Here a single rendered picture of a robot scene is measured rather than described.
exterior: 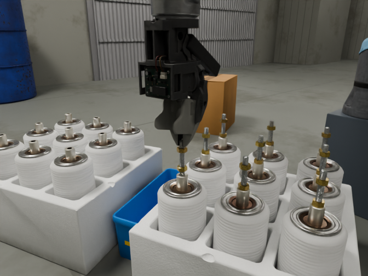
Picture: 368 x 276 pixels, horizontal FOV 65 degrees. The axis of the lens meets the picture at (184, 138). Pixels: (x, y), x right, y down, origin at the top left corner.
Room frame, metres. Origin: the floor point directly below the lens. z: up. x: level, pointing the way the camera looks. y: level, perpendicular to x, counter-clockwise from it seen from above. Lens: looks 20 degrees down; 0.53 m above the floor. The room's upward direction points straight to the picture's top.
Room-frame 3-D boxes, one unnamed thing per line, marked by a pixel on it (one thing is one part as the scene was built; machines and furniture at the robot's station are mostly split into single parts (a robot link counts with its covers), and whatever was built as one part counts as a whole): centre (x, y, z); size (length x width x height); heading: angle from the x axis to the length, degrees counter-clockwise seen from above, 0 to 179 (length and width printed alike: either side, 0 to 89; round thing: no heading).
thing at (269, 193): (0.55, -0.15, 0.16); 0.10 x 0.10 x 0.18
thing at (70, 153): (0.63, 0.27, 0.26); 0.02 x 0.02 x 0.03
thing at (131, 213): (0.70, 0.07, 0.06); 0.30 x 0.11 x 0.12; 155
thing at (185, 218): (0.49, 0.00, 0.16); 0.10 x 0.10 x 0.18
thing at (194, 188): (0.49, 0.00, 0.25); 0.08 x 0.08 x 0.01
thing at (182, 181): (0.49, 0.00, 0.26); 0.02 x 0.02 x 0.03
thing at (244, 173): (0.44, -0.10, 0.30); 0.01 x 0.01 x 0.08
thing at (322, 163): (0.49, -0.26, 0.30); 0.01 x 0.01 x 0.08
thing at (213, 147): (0.70, -0.10, 0.25); 0.08 x 0.08 x 0.01
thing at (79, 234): (0.78, 0.33, 0.09); 0.39 x 0.39 x 0.18; 66
